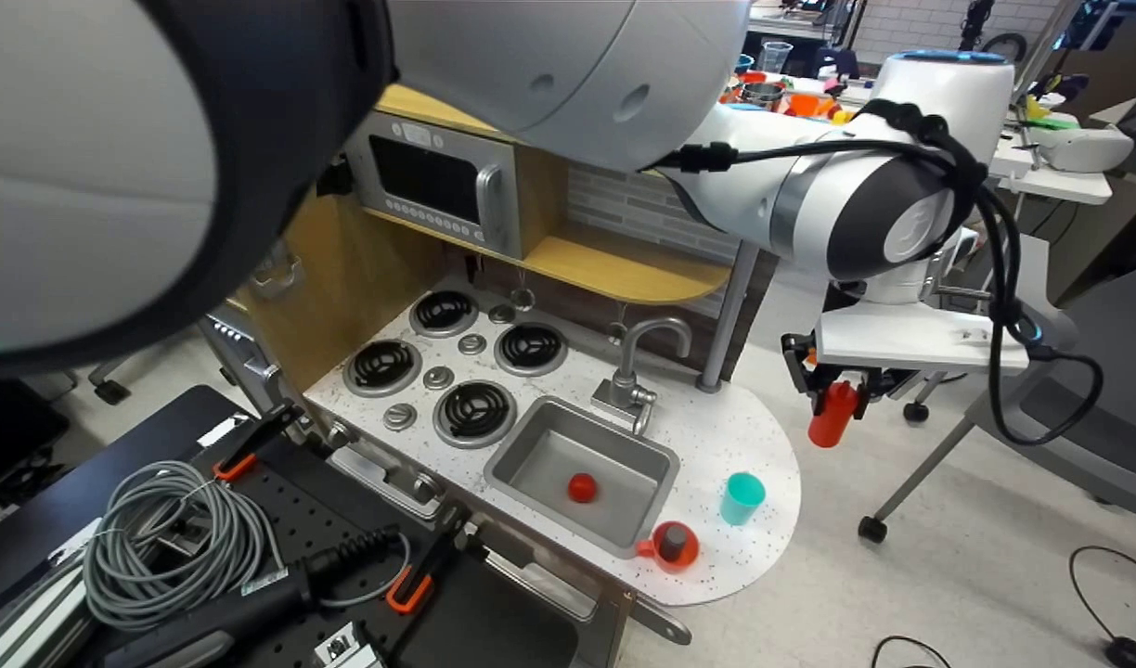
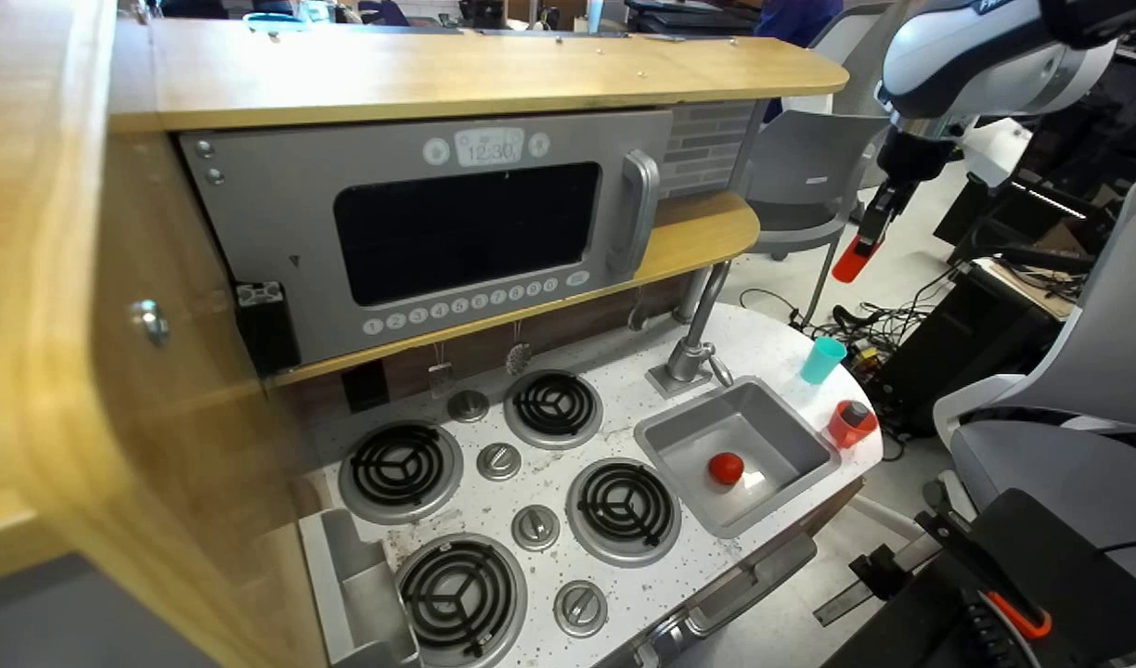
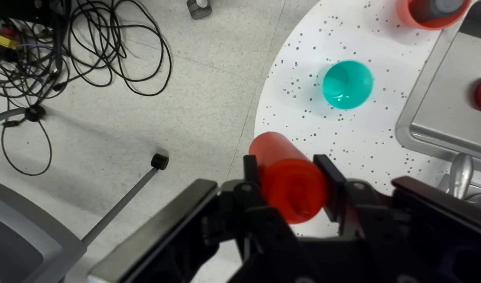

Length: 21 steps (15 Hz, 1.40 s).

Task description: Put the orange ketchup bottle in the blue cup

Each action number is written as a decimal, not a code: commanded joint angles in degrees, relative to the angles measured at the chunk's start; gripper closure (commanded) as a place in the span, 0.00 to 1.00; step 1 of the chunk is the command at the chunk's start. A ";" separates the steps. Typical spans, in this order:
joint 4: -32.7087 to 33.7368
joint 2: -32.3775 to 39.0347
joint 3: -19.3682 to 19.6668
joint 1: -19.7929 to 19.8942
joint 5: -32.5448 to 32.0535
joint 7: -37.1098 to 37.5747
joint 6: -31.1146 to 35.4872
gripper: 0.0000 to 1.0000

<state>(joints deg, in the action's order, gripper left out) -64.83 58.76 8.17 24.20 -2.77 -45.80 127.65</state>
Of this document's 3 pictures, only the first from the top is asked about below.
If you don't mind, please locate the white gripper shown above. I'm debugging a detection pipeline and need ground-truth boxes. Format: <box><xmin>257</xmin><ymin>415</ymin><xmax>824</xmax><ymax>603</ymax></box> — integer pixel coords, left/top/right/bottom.
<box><xmin>778</xmin><ymin>302</ymin><xmax>1033</xmax><ymax>404</ymax></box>

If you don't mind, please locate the red toy cup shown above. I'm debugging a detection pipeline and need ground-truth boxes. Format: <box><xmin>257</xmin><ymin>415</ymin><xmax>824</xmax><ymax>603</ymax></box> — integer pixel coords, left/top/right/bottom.
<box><xmin>804</xmin><ymin>376</ymin><xmax>869</xmax><ymax>452</ymax></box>

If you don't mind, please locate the blue plastic cup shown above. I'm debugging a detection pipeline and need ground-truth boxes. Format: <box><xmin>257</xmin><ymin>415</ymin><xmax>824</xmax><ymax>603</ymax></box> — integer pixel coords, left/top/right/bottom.
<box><xmin>716</xmin><ymin>473</ymin><xmax>767</xmax><ymax>531</ymax></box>

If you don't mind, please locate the orange cup with grey insert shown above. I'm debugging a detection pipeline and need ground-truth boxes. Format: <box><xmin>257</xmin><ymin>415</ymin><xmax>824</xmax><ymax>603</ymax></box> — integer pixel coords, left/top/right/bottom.
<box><xmin>634</xmin><ymin>520</ymin><xmax>706</xmax><ymax>574</ymax></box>

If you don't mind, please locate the grey kitchen support pole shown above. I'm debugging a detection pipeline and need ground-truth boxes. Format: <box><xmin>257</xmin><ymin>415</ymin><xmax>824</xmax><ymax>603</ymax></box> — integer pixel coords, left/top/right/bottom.
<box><xmin>692</xmin><ymin>238</ymin><xmax>767</xmax><ymax>392</ymax></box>

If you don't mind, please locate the grey toy faucet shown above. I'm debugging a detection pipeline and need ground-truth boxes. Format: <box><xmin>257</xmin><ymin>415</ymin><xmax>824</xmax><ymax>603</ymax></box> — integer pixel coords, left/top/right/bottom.
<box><xmin>590</xmin><ymin>311</ymin><xmax>697</xmax><ymax>438</ymax></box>

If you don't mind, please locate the grey office chair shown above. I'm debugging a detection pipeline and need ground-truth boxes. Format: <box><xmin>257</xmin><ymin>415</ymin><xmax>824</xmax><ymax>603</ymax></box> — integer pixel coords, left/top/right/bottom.
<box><xmin>853</xmin><ymin>265</ymin><xmax>1136</xmax><ymax>551</ymax></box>

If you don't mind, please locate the orange toy container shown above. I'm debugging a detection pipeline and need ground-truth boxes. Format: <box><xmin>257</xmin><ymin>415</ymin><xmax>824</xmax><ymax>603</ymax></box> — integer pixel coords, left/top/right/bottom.
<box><xmin>778</xmin><ymin>88</ymin><xmax>841</xmax><ymax>122</ymax></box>

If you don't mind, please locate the grey toy sink basin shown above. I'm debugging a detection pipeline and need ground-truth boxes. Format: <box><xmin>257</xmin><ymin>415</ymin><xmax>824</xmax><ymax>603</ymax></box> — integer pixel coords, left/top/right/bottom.
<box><xmin>483</xmin><ymin>392</ymin><xmax>684</xmax><ymax>558</ymax></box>

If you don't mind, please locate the black toy stove burner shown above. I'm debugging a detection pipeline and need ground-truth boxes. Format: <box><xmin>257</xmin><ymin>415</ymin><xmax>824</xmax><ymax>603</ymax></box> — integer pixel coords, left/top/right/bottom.
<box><xmin>408</xmin><ymin>285</ymin><xmax>483</xmax><ymax>343</ymax></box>
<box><xmin>430</xmin><ymin>378</ymin><xmax>519</xmax><ymax>448</ymax></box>
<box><xmin>491</xmin><ymin>321</ymin><xmax>572</xmax><ymax>378</ymax></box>
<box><xmin>342</xmin><ymin>337</ymin><xmax>426</xmax><ymax>400</ymax></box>

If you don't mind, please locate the white device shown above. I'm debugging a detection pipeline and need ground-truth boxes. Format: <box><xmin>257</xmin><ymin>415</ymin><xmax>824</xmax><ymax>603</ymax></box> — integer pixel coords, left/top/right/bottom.
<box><xmin>1023</xmin><ymin>122</ymin><xmax>1136</xmax><ymax>177</ymax></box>

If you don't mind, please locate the silver toy microwave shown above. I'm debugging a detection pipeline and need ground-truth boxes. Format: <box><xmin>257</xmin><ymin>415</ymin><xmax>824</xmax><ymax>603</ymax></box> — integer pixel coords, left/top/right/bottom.
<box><xmin>342</xmin><ymin>110</ymin><xmax>523</xmax><ymax>261</ymax></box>

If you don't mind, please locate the black clamp with orange grip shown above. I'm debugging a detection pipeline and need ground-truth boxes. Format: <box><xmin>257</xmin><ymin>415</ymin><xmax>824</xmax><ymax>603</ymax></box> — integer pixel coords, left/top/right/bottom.
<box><xmin>381</xmin><ymin>503</ymin><xmax>475</xmax><ymax>619</ymax></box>
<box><xmin>211</xmin><ymin>400</ymin><xmax>306</xmax><ymax>491</ymax></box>

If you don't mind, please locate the wooden toy kitchen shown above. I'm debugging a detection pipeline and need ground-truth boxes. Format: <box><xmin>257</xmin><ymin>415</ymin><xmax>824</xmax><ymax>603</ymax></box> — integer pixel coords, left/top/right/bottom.
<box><xmin>201</xmin><ymin>78</ymin><xmax>804</xmax><ymax>650</ymax></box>

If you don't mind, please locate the black clip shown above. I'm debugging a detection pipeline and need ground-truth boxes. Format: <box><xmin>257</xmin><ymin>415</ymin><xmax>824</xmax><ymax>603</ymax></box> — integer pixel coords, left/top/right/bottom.
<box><xmin>316</xmin><ymin>160</ymin><xmax>355</xmax><ymax>202</ymax></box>

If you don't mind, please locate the white plug block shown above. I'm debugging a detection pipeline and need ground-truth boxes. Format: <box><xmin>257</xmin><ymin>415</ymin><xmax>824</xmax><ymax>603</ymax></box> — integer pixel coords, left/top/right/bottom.
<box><xmin>311</xmin><ymin>619</ymin><xmax>374</xmax><ymax>668</ymax></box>

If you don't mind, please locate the grey toy control panel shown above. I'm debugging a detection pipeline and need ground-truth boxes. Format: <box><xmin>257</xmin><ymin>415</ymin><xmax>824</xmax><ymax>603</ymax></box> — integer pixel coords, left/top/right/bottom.
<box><xmin>201</xmin><ymin>308</ymin><xmax>280</xmax><ymax>415</ymax></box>

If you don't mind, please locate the black cylindrical tool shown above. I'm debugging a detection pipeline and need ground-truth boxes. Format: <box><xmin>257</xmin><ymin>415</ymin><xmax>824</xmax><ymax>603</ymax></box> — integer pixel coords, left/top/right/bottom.
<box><xmin>96</xmin><ymin>567</ymin><xmax>316</xmax><ymax>668</ymax></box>

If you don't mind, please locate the black swivel chair base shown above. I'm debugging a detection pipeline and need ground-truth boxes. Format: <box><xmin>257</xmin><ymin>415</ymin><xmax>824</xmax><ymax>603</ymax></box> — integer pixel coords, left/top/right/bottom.
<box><xmin>87</xmin><ymin>355</ymin><xmax>164</xmax><ymax>410</ymax></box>

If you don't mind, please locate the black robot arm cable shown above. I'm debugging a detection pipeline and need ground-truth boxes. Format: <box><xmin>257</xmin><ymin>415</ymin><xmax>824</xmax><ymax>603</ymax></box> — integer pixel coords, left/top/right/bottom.
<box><xmin>647</xmin><ymin>98</ymin><xmax>1106</xmax><ymax>452</ymax></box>

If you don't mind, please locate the black looped floor cable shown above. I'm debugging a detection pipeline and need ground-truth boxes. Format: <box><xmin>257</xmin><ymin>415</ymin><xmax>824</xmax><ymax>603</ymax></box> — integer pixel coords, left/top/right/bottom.
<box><xmin>1064</xmin><ymin>543</ymin><xmax>1136</xmax><ymax>668</ymax></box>

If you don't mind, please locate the black camera stand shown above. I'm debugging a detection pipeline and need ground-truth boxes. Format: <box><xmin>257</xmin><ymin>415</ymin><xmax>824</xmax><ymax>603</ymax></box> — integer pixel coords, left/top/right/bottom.
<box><xmin>959</xmin><ymin>0</ymin><xmax>1006</xmax><ymax>55</ymax></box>

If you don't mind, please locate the grey square wall plate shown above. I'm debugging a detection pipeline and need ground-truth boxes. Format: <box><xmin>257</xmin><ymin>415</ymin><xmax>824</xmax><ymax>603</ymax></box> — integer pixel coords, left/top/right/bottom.
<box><xmin>247</xmin><ymin>238</ymin><xmax>306</xmax><ymax>302</ymax></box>

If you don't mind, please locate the coiled grey cable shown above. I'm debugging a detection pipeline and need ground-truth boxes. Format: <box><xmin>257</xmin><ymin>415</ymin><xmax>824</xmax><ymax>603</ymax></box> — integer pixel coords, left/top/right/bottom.
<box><xmin>81</xmin><ymin>458</ymin><xmax>289</xmax><ymax>637</ymax></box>

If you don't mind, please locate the aluminium rail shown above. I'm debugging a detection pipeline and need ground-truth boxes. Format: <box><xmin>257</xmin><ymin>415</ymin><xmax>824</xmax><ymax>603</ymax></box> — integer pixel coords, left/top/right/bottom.
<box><xmin>0</xmin><ymin>552</ymin><xmax>98</xmax><ymax>668</ymax></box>

